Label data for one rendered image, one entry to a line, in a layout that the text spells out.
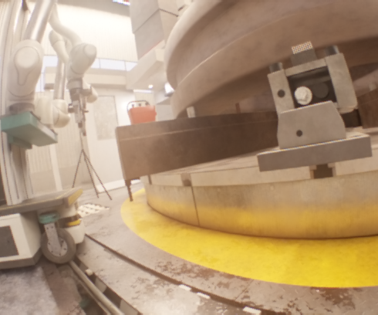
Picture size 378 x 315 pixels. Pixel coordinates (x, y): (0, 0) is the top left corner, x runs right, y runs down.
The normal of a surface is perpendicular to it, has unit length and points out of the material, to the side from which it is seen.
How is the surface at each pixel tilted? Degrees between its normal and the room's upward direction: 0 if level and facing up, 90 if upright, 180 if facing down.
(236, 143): 90
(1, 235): 90
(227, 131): 90
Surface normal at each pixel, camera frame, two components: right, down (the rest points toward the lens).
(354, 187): -0.62, 0.13
